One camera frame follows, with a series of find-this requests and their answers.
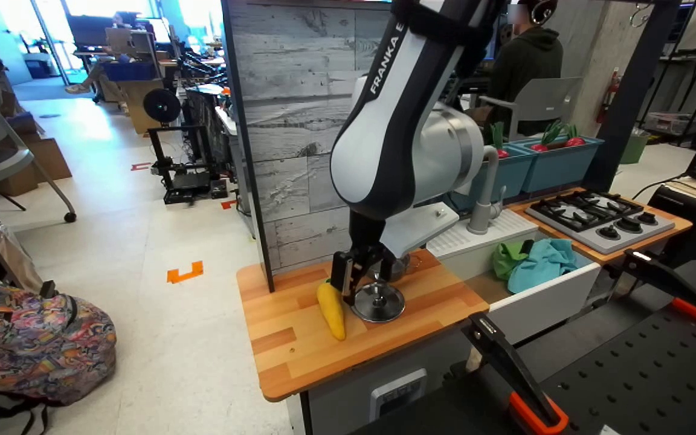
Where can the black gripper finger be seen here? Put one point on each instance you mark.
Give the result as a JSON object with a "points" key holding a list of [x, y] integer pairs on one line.
{"points": [[379, 279], [347, 289]]}

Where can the black orange clamp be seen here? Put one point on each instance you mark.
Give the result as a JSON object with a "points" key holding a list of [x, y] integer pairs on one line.
{"points": [[654, 270], [529, 406]]}

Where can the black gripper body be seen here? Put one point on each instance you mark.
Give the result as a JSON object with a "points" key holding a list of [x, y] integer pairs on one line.
{"points": [[357, 261]]}

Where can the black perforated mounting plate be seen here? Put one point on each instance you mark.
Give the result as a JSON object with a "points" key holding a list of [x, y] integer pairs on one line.
{"points": [[625, 367]]}

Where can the teal cloth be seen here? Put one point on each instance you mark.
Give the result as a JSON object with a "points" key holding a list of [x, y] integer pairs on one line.
{"points": [[547, 258]]}

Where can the left teal planter box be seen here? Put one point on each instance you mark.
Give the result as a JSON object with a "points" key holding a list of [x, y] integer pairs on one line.
{"points": [[511, 171]]}

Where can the near black orange clamp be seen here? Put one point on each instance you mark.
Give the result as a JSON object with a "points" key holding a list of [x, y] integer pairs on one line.
{"points": [[529, 406]]}

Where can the far black orange clamp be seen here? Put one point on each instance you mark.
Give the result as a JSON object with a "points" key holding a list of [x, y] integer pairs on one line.
{"points": [[654, 270]]}

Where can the grey toy faucet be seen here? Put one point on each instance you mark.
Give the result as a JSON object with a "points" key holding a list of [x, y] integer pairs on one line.
{"points": [[483, 211]]}

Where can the right toy radish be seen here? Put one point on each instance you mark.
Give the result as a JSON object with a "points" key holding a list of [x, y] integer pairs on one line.
{"points": [[559, 135]]}

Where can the teal planter box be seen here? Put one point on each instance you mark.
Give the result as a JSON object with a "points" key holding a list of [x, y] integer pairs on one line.
{"points": [[511, 171], [564, 164]]}

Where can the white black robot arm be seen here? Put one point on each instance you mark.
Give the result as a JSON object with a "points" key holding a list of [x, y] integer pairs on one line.
{"points": [[402, 145]]}

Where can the colourful patterned backpack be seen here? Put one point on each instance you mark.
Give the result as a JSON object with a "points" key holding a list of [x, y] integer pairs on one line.
{"points": [[54, 345]]}

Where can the right teal planter box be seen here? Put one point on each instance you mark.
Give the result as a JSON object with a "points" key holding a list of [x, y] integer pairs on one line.
{"points": [[564, 164]]}

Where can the black 3d printer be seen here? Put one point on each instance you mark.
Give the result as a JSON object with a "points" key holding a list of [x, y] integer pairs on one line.
{"points": [[196, 177]]}

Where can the white toy sink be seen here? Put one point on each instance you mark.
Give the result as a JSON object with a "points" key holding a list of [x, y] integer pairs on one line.
{"points": [[518, 314]]}

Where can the toy gas stove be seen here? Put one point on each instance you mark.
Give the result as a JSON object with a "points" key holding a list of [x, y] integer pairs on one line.
{"points": [[605, 222]]}

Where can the green cloth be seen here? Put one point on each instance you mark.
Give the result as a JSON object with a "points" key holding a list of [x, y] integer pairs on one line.
{"points": [[507, 254]]}

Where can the left toy radish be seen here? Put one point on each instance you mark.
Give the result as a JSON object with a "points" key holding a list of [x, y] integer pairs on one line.
{"points": [[499, 138]]}

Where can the seated person in hoodie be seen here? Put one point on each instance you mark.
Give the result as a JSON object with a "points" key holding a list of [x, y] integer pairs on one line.
{"points": [[533, 49]]}

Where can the toy radish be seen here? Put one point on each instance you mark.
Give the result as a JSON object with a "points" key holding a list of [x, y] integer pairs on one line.
{"points": [[559, 135], [499, 138]]}

